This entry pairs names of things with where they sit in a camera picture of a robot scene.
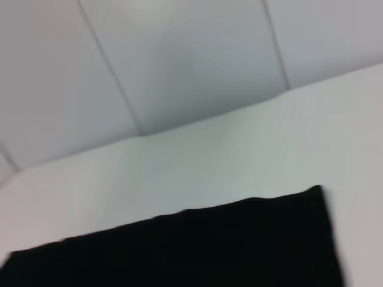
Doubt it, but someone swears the black t-shirt with FREE print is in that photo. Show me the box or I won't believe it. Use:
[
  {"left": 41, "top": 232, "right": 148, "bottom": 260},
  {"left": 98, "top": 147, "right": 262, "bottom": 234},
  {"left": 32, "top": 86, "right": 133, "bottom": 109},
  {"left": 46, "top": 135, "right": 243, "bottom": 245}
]
[{"left": 0, "top": 184, "right": 345, "bottom": 287}]

